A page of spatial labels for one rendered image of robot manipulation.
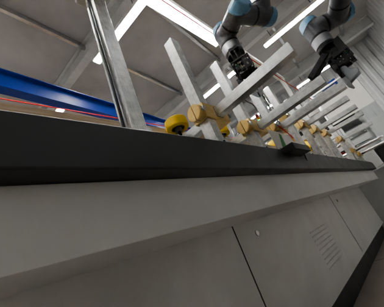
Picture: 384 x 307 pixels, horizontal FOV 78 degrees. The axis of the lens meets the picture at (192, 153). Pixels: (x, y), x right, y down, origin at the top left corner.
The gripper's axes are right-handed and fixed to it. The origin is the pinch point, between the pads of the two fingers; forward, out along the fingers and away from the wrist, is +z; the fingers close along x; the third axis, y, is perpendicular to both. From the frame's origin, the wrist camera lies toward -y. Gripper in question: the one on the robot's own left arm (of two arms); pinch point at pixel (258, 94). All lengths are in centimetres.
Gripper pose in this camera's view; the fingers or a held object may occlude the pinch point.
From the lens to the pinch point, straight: 94.8
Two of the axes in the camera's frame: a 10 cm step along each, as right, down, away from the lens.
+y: -4.2, -2.2, -8.8
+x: 8.4, -4.7, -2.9
